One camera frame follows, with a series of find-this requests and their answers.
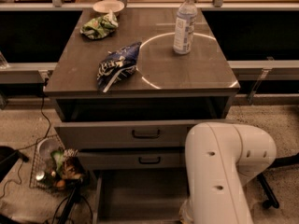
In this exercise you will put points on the grey drawer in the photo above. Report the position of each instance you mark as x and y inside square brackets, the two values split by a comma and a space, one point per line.
[132, 159]
[140, 196]
[125, 134]

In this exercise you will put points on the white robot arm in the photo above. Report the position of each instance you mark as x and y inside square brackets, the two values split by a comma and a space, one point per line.
[221, 159]

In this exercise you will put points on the grey drawer cabinet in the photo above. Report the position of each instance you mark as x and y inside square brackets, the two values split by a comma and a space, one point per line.
[166, 86]

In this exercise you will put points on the black stand base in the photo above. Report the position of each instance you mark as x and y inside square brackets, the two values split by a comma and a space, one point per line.
[271, 200]

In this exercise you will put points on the black tripod leg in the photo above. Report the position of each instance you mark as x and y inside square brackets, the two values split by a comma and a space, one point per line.
[73, 198]

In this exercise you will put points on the brown snack bag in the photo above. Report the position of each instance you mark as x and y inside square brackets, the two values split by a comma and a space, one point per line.
[67, 165]

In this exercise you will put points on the metal can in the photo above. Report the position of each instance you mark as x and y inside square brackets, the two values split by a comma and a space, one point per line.
[43, 177]

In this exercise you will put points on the clear cup in basket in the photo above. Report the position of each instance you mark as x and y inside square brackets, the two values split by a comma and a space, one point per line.
[46, 146]

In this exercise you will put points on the blue chip bag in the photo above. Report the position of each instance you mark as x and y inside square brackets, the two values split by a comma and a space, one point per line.
[117, 65]

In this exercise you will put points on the clear plastic water bottle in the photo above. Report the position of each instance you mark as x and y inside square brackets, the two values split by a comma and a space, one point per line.
[184, 28]

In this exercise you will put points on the green chip bag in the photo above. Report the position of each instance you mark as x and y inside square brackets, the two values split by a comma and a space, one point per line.
[100, 27]

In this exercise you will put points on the white bowl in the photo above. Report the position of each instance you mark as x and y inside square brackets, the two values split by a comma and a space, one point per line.
[106, 6]

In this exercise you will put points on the wire basket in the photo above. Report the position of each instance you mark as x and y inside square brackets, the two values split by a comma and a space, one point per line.
[48, 167]

